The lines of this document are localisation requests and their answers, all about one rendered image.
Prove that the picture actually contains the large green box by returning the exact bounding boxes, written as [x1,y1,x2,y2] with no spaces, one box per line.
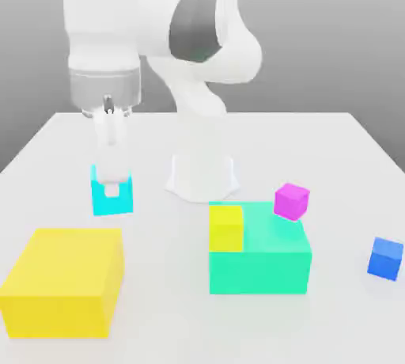
[208,200,313,296]

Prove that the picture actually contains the small blue cube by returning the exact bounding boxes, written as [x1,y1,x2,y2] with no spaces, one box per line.
[366,237,405,282]

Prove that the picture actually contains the small cyan cube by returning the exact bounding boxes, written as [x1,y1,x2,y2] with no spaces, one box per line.
[90,164,134,217]

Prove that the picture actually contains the small magenta cube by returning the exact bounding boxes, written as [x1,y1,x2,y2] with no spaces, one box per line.
[273,182,311,222]

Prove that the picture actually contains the small yellow cube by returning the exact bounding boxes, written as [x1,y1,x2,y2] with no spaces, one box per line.
[208,204,244,253]

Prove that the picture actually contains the large yellow box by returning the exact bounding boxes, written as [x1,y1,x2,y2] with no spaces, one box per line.
[0,227,125,339]

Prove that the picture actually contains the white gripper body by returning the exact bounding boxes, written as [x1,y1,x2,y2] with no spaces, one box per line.
[92,111,131,185]

